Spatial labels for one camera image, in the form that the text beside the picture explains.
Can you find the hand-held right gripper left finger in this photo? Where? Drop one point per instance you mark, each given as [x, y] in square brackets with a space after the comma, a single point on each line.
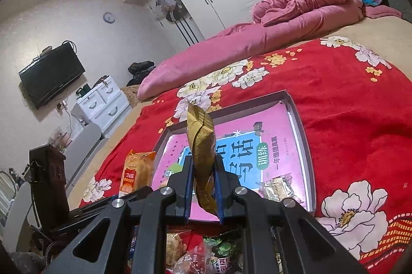
[190, 193]

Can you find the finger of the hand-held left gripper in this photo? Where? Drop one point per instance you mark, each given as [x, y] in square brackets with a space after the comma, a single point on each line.
[93, 209]

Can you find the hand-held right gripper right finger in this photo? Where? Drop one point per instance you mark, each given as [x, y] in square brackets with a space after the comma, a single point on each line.
[220, 196]

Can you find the gold snack packet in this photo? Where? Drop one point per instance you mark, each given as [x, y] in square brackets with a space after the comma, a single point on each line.
[201, 148]

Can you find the blue cookie packet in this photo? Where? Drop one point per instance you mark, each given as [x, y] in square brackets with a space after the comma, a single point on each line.
[132, 248]

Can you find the orange bread packet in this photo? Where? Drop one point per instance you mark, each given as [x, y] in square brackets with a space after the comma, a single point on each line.
[136, 171]

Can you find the grey shallow box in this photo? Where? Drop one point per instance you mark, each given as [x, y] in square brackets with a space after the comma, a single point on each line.
[304, 145]

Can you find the red and clear snack packet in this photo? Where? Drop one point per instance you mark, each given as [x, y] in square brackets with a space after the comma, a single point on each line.
[183, 248]

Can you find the clear wrapped snack packet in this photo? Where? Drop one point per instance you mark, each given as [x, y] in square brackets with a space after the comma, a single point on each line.
[276, 188]

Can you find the green snack packet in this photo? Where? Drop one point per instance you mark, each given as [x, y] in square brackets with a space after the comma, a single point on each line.
[222, 254]

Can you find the grey curved panel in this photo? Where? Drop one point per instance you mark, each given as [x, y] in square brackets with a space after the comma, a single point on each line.
[82, 151]

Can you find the white curved panel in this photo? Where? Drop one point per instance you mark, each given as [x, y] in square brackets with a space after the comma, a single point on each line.
[19, 216]

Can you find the white drawer dresser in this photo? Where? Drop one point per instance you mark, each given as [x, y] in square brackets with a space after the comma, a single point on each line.
[103, 103]

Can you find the brown fuzzy cloth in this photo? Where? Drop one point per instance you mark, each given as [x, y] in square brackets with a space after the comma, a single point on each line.
[130, 96]

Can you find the dark clothes pile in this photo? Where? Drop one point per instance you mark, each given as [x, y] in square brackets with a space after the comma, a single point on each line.
[141, 71]

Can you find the red floral blanket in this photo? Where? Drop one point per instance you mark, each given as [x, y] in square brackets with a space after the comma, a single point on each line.
[338, 106]

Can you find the pink duvet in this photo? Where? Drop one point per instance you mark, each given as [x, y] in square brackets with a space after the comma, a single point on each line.
[225, 48]

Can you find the hanging clothes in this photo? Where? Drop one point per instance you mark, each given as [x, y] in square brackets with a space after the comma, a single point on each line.
[169, 6]

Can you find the black wall television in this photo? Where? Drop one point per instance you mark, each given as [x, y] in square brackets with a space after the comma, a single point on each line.
[51, 77]

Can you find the round wall clock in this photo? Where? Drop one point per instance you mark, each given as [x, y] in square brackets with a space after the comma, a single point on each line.
[109, 17]

